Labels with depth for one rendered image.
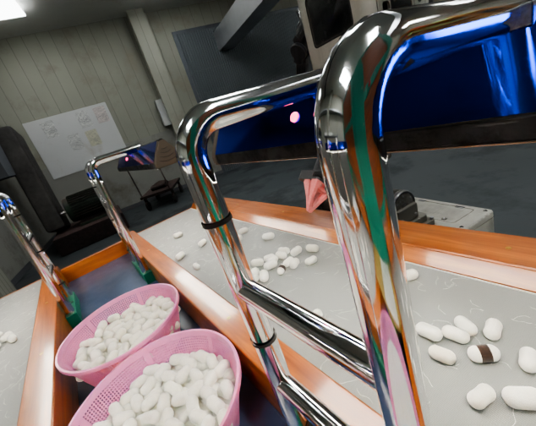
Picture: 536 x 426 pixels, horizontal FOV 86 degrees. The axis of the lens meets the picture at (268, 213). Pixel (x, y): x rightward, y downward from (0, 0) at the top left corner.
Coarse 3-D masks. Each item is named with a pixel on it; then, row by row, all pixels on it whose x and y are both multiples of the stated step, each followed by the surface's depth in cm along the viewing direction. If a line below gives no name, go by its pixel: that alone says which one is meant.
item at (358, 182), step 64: (448, 0) 12; (512, 0) 15; (384, 64) 9; (192, 128) 21; (320, 128) 10; (192, 192) 22; (384, 192) 10; (384, 256) 11; (256, 320) 26; (320, 320) 18; (384, 320) 12; (384, 384) 13
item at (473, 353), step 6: (468, 348) 36; (474, 348) 35; (492, 348) 35; (468, 354) 36; (474, 354) 35; (480, 354) 35; (498, 354) 34; (474, 360) 35; (480, 360) 35; (498, 360) 35
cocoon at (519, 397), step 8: (504, 392) 30; (512, 392) 30; (520, 392) 30; (528, 392) 29; (504, 400) 30; (512, 400) 30; (520, 400) 29; (528, 400) 29; (520, 408) 29; (528, 408) 29
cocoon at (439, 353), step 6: (432, 348) 37; (438, 348) 37; (444, 348) 37; (432, 354) 37; (438, 354) 37; (444, 354) 36; (450, 354) 36; (438, 360) 37; (444, 360) 36; (450, 360) 36; (456, 360) 36
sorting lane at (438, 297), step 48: (192, 240) 107; (288, 240) 83; (288, 288) 62; (336, 288) 57; (432, 288) 49; (480, 288) 46; (288, 336) 49; (480, 336) 39; (528, 336) 37; (432, 384) 35; (528, 384) 32
